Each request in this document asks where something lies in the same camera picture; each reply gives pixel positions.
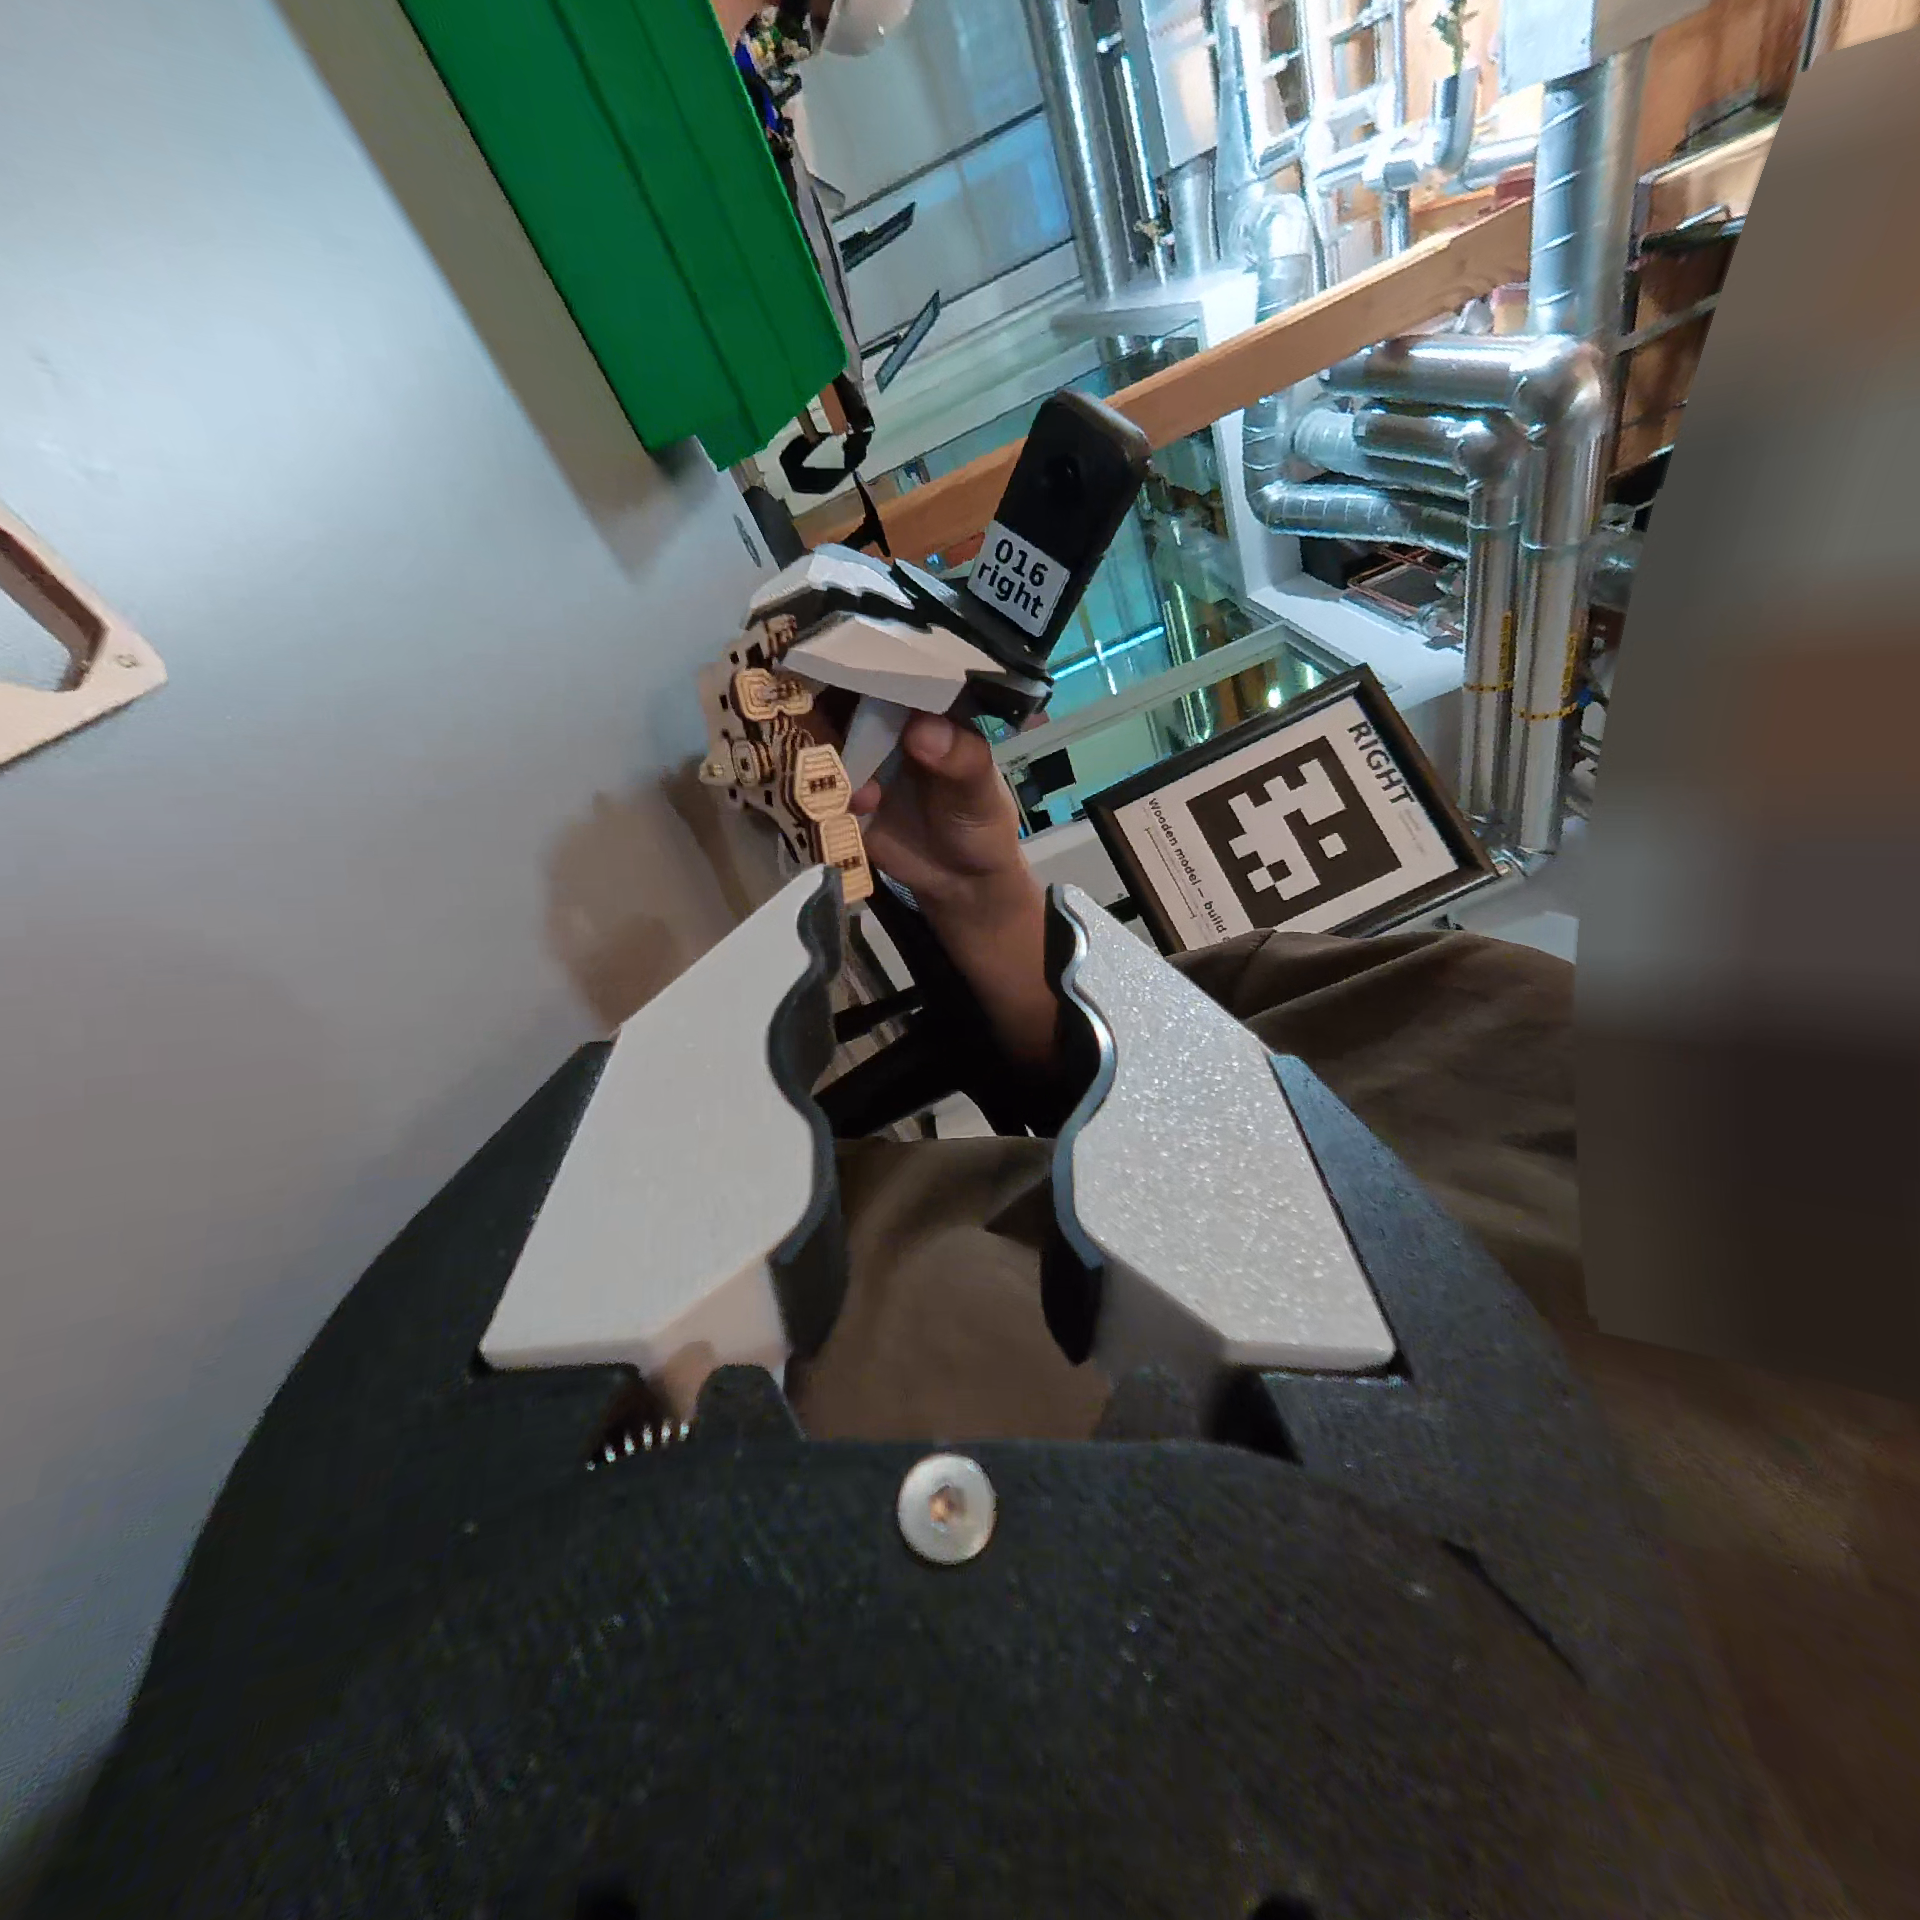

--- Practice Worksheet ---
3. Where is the wooden model assembly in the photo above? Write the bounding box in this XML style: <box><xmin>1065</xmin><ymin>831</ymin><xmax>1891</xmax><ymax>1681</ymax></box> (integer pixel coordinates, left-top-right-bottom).
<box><xmin>695</xmin><ymin>617</ymin><xmax>880</xmax><ymax>912</ymax></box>

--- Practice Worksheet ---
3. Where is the wooden handrail beam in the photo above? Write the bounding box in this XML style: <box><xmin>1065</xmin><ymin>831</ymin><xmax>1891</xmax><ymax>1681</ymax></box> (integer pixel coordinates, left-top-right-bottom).
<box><xmin>793</xmin><ymin>195</ymin><xmax>1549</xmax><ymax>562</ymax></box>

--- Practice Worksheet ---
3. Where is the green plastic box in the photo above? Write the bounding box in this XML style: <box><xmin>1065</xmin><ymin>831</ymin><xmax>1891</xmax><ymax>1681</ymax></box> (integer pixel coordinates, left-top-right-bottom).
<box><xmin>395</xmin><ymin>0</ymin><xmax>851</xmax><ymax>469</ymax></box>

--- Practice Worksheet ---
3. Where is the black framed marker sign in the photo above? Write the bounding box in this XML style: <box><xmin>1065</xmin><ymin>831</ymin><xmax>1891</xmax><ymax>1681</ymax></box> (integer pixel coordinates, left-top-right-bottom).
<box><xmin>1081</xmin><ymin>662</ymin><xmax>1499</xmax><ymax>950</ymax></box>

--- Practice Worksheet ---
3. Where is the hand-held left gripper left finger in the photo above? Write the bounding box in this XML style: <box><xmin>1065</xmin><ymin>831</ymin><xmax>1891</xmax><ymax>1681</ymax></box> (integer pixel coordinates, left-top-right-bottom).
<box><xmin>477</xmin><ymin>869</ymin><xmax>851</xmax><ymax>1403</ymax></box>

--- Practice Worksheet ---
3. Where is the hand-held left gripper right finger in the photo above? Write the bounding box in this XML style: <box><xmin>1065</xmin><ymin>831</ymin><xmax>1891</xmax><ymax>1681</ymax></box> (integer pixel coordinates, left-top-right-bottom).
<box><xmin>1041</xmin><ymin>886</ymin><xmax>1409</xmax><ymax>1376</ymax></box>

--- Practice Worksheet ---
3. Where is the person's right hand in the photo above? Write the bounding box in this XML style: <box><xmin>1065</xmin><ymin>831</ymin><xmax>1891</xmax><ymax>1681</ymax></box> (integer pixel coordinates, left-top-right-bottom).
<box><xmin>862</xmin><ymin>713</ymin><xmax>1084</xmax><ymax>1146</ymax></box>

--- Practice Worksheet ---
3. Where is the person's brown clothing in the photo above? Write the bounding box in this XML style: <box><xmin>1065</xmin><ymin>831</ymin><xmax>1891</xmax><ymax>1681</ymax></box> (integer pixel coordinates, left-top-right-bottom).
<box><xmin>1440</xmin><ymin>1319</ymin><xmax>1920</xmax><ymax>1920</ymax></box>

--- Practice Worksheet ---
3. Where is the wooden parts sheet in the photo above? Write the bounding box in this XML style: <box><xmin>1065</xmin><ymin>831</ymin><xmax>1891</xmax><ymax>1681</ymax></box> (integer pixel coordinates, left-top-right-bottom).
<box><xmin>0</xmin><ymin>503</ymin><xmax>171</xmax><ymax>772</ymax></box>

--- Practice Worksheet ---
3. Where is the cluster of silver ducts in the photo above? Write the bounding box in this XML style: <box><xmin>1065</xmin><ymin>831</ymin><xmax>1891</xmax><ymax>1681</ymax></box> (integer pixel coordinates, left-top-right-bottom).
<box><xmin>1018</xmin><ymin>0</ymin><xmax>1654</xmax><ymax>887</ymax></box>

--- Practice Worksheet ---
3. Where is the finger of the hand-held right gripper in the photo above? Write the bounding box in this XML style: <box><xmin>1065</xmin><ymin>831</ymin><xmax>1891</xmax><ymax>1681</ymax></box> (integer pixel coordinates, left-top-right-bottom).
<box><xmin>785</xmin><ymin>604</ymin><xmax>979</xmax><ymax>794</ymax></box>
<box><xmin>744</xmin><ymin>550</ymin><xmax>920</xmax><ymax>650</ymax></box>

